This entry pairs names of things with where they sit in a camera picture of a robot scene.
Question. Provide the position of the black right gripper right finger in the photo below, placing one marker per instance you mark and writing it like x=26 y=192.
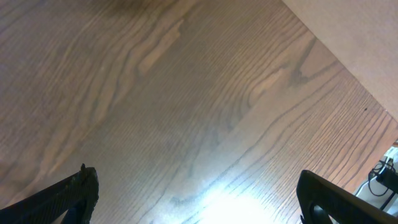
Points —
x=323 y=202

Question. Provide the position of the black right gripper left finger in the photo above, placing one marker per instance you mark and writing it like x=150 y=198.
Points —
x=74 y=197

